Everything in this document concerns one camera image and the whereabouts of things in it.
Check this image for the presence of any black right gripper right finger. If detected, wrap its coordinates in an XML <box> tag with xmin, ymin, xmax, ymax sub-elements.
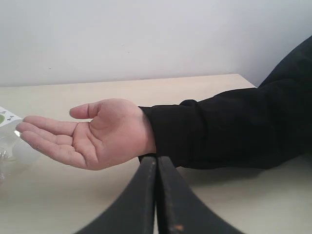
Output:
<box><xmin>157</xmin><ymin>157</ymin><xmax>240</xmax><ymax>234</ymax></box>

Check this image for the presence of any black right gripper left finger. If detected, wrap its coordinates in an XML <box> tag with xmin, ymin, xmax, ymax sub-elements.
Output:
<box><xmin>77</xmin><ymin>156</ymin><xmax>156</xmax><ymax>234</ymax></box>

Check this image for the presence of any black sleeved forearm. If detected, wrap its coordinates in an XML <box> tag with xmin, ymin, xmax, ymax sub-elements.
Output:
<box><xmin>143</xmin><ymin>38</ymin><xmax>312</xmax><ymax>169</ymax></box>

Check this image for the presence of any green apple label tea bottle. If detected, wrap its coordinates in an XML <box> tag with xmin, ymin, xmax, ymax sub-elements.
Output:
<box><xmin>0</xmin><ymin>107</ymin><xmax>40</xmax><ymax>181</ymax></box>

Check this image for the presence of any open bare palm hand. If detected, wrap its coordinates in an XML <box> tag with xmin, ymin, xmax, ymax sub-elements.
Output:
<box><xmin>16</xmin><ymin>98</ymin><xmax>156</xmax><ymax>171</ymax></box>

